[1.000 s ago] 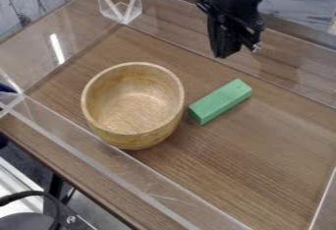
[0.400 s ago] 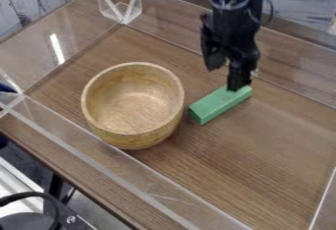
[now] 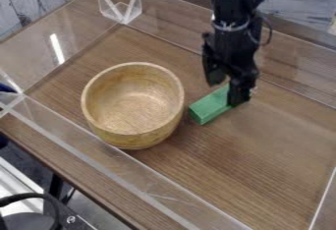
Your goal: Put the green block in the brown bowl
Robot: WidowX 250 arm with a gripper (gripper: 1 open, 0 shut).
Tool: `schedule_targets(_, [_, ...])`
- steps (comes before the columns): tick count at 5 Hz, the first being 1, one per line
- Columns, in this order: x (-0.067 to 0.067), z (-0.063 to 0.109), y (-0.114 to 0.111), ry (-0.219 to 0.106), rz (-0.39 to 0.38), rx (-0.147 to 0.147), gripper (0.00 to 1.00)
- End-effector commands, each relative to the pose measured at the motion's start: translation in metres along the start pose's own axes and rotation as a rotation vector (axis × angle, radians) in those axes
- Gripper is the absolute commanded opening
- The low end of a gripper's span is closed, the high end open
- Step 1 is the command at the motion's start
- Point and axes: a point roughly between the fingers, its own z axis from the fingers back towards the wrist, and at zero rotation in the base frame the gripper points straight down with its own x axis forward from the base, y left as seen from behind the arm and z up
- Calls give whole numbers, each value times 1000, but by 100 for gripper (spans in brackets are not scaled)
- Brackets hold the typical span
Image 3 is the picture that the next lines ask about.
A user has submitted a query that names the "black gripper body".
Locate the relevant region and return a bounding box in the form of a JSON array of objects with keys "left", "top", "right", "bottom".
[{"left": 203, "top": 22, "right": 263, "bottom": 77}]

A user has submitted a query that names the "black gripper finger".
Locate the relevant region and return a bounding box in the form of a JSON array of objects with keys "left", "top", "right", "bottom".
[
  {"left": 227, "top": 74, "right": 257, "bottom": 107},
  {"left": 203, "top": 54, "right": 225, "bottom": 86}
]

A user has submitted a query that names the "green rectangular block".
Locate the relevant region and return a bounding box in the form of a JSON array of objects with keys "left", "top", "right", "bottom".
[{"left": 188, "top": 85, "right": 235, "bottom": 125}]

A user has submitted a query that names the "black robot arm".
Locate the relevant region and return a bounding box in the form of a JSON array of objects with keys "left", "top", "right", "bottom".
[{"left": 203, "top": 0, "right": 273, "bottom": 107}]

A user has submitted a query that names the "brown wooden bowl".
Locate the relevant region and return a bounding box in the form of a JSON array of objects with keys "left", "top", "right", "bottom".
[{"left": 80, "top": 62, "right": 185, "bottom": 150}]

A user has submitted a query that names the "black table leg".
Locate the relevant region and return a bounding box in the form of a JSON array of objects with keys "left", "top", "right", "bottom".
[{"left": 48, "top": 174, "right": 64, "bottom": 199}]

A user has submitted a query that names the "clear acrylic corner bracket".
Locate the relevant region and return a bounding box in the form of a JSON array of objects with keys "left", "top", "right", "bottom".
[{"left": 97, "top": 0, "right": 141, "bottom": 25}]

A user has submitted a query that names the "clear acrylic tray wall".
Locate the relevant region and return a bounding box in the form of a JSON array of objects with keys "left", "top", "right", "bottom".
[{"left": 0, "top": 91, "right": 252, "bottom": 230}]

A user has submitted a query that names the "black cable loop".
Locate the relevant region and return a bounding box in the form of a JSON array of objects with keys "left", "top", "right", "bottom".
[{"left": 0, "top": 192, "right": 61, "bottom": 230}]

